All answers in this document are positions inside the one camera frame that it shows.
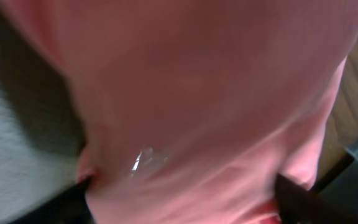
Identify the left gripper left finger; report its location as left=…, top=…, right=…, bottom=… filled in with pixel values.
left=8, top=177, right=92, bottom=224

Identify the salmon pink garment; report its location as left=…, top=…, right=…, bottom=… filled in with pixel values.
left=0, top=0, right=358, bottom=223

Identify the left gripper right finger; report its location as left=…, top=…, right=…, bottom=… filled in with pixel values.
left=274, top=155, right=358, bottom=224

